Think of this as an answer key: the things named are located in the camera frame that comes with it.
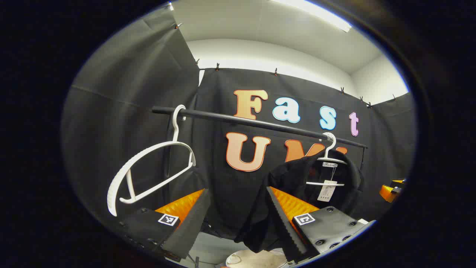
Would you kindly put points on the black clothes rack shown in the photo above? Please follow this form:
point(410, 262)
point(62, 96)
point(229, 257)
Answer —
point(260, 123)

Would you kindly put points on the white ribbed empty hanger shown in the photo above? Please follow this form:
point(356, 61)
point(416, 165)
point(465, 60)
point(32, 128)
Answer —
point(111, 201)

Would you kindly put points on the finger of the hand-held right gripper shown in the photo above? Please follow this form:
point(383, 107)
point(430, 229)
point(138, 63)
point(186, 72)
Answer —
point(386, 193)
point(399, 181)

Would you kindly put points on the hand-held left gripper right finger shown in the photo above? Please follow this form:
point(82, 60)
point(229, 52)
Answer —
point(286, 234)

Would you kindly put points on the white laundry hamper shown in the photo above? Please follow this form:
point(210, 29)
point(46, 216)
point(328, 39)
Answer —
point(256, 259)

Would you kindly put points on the black knit sweater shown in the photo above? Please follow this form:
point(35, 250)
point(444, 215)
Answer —
point(290, 175)

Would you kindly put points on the white garment hang tag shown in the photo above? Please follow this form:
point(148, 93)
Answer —
point(327, 191)

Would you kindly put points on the row of backdrop clips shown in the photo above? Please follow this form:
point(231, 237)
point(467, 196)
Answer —
point(216, 67)

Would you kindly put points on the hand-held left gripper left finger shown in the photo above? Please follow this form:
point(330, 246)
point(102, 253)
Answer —
point(189, 230)

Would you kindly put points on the black backdrop cloth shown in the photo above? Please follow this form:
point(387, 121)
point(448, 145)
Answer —
point(148, 93)

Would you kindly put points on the white hanger with crossbar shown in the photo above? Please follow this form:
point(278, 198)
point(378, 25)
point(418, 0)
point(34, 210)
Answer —
point(327, 160)

